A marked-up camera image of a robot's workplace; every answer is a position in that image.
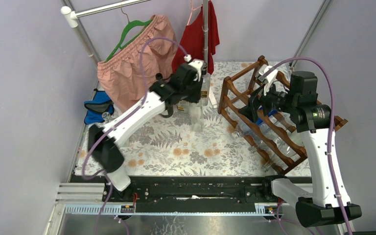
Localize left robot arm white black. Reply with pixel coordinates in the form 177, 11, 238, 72
88, 59, 207, 201

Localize white fabric strip by rack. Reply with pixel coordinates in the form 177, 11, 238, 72
208, 88, 218, 108

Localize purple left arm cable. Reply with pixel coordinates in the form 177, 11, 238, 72
81, 36, 188, 235

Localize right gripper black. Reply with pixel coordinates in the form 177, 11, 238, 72
237, 78, 297, 123

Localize blue glass bottle silver cap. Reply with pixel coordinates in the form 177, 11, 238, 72
231, 110, 278, 141

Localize metal clothes rail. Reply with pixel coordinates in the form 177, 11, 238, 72
60, 0, 157, 65

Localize pink skirt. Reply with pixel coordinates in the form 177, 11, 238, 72
97, 15, 178, 113

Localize pink clothes hanger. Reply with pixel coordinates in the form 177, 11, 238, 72
186, 0, 203, 26

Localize wooden wine rack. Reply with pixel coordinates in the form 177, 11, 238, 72
217, 55, 349, 176

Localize red garment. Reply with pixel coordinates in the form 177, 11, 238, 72
180, 1, 220, 74

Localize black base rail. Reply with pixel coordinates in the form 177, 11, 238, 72
71, 175, 312, 214

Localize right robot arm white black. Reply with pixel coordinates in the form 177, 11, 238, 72
240, 70, 362, 227

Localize clear bottle black gold cap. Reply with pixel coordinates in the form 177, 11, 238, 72
200, 73, 211, 106

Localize vertical metal pole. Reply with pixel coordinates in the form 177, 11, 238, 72
202, 0, 209, 63

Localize floral table mat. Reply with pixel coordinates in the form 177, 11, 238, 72
74, 61, 312, 177

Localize small clear bottle bluish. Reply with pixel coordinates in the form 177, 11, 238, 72
261, 130, 300, 172

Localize clear glass wine bottle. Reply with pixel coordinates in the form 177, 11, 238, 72
281, 112, 304, 147

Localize green clothes hanger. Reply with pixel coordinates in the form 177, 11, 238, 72
105, 6, 153, 62

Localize clear square liquor bottle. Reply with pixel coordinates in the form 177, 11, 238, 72
176, 100, 189, 113

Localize small clear glass bottle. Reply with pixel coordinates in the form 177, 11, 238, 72
189, 103, 204, 132

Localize blue black bag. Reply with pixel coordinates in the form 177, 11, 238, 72
84, 89, 114, 125

